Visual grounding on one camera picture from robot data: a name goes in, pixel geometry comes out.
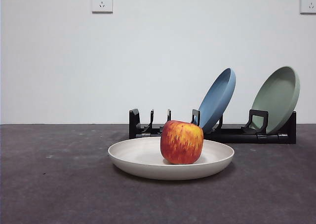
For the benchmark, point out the red yellow apple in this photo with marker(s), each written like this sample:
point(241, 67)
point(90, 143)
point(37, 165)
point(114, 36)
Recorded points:
point(181, 143)

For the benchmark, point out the blue plate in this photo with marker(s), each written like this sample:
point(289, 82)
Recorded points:
point(217, 100)

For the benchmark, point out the green plate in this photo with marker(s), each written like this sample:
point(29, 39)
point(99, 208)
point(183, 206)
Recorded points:
point(276, 98)

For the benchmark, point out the cream yellow plate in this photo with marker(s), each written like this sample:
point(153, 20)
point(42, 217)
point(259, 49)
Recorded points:
point(138, 159)

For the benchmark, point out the black plate rack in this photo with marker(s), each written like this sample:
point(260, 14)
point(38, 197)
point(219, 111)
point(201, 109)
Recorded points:
point(234, 138)

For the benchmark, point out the white wall socket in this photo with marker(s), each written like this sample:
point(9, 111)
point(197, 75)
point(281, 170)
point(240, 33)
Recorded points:
point(308, 2)
point(102, 1)

